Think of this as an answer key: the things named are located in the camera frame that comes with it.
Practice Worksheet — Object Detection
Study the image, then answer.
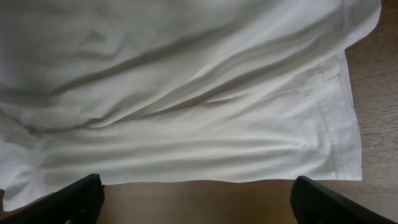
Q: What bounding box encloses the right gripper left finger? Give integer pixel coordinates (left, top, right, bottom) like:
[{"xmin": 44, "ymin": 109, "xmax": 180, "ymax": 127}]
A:
[{"xmin": 1, "ymin": 174, "xmax": 105, "ymax": 224}]

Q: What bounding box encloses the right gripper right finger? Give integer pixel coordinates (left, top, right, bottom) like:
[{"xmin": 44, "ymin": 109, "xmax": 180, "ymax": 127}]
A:
[{"xmin": 290, "ymin": 176, "xmax": 397, "ymax": 224}]

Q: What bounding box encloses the white t-shirt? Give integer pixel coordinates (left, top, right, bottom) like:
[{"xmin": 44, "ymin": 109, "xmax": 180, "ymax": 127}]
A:
[{"xmin": 1, "ymin": 0, "xmax": 381, "ymax": 210}]

